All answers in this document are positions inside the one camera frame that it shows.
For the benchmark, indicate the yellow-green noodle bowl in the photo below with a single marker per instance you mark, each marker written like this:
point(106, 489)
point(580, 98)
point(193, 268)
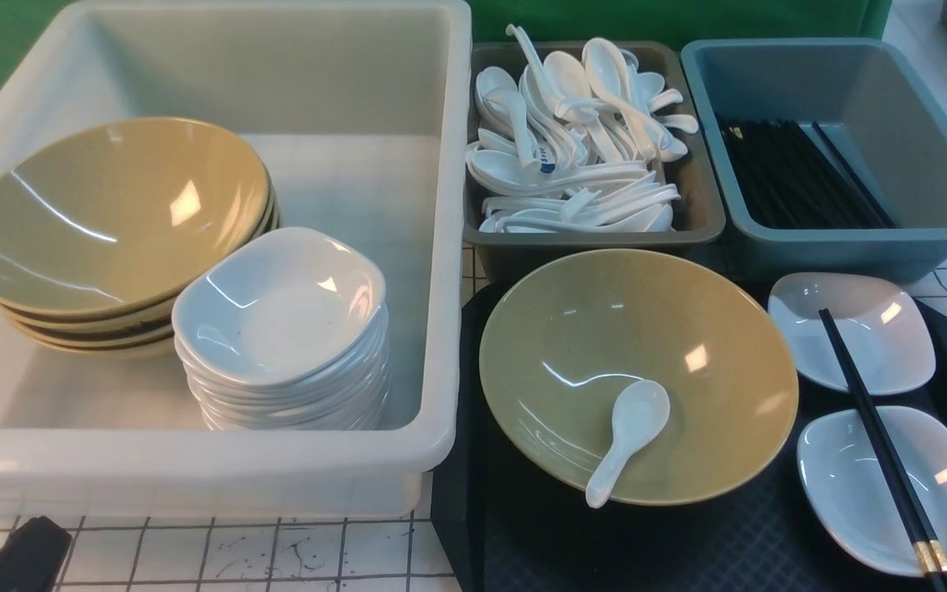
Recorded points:
point(564, 341)

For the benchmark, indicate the white soup spoon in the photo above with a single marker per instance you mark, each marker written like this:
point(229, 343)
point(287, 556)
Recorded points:
point(639, 414)

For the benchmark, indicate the white square dish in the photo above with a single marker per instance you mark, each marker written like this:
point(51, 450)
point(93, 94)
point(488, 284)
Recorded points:
point(879, 322)
point(845, 485)

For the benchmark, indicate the black chopstick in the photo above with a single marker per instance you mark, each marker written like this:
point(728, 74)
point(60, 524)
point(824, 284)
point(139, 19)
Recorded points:
point(893, 448)
point(868, 411)

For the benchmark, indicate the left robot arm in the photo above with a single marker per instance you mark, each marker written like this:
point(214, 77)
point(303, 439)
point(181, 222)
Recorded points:
point(33, 556)

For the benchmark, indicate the grey spoon tray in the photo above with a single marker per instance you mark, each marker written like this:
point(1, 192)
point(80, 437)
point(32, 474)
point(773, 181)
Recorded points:
point(699, 217)

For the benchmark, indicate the pile of white spoons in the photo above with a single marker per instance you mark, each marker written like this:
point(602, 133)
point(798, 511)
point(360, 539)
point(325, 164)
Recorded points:
point(576, 143)

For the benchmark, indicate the stacked white square dishes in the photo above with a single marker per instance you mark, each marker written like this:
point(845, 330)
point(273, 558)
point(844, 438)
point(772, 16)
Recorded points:
point(288, 333)

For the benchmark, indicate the large white plastic tub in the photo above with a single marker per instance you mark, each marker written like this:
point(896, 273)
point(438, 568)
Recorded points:
point(359, 111)

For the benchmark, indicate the pile of black chopsticks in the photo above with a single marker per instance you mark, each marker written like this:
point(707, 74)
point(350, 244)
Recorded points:
point(795, 177)

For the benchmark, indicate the blue-grey chopstick tray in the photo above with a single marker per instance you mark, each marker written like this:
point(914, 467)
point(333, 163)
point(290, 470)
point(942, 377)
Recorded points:
point(877, 111)

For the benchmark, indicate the stacked yellow-green bowls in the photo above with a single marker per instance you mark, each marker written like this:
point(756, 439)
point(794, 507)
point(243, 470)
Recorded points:
point(102, 230)

